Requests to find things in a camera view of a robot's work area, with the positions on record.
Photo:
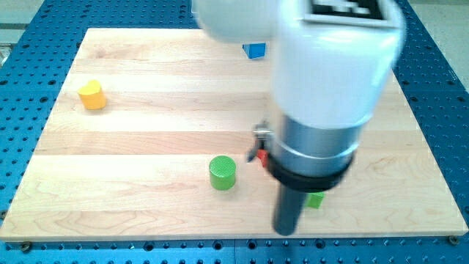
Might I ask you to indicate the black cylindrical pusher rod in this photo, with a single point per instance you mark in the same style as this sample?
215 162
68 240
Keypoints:
289 206

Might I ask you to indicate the yellow heart block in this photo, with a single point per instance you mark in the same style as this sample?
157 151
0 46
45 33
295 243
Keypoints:
92 96

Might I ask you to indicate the green star block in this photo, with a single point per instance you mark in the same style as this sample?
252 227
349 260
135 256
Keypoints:
315 200

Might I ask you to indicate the black white fiducial marker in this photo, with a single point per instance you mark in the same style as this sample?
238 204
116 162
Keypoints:
364 13

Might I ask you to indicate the red block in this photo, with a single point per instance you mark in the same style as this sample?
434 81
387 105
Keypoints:
262 155

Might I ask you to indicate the light wooden board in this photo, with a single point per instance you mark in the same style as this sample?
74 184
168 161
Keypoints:
138 169

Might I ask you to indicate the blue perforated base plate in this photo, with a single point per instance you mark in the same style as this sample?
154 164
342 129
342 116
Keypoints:
36 69

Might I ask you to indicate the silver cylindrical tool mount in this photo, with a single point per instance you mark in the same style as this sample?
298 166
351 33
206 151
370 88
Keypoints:
302 157

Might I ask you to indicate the blue cube block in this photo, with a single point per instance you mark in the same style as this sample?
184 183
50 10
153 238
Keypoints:
254 50

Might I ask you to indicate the green cylinder block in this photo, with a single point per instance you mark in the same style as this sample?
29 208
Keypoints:
222 171

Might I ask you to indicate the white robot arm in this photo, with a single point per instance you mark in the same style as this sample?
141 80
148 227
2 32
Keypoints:
330 61

